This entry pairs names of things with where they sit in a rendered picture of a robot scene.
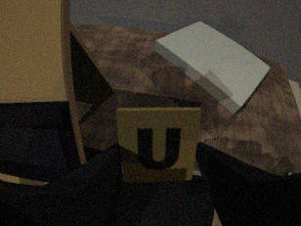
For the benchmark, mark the tan a-frame board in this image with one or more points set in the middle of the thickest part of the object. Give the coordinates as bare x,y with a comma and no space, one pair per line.
43,64

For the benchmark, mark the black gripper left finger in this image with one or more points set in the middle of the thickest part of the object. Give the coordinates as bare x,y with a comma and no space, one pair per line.
79,198

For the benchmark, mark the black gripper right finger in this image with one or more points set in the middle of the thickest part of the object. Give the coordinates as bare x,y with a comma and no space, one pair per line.
244,195

